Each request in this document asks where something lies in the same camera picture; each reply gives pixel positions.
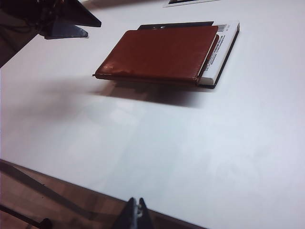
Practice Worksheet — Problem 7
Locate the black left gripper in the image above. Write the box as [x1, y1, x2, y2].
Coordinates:
[0, 0, 102, 40]

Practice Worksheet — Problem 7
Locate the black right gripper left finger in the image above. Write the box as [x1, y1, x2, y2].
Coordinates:
[111, 197, 138, 229]

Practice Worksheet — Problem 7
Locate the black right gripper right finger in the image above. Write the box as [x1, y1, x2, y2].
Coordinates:
[138, 197, 155, 229]

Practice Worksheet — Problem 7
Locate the red leather book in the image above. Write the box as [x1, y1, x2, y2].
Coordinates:
[92, 25, 219, 86]

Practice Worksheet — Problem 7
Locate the black book with white pages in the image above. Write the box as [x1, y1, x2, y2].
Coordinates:
[137, 21, 241, 90]

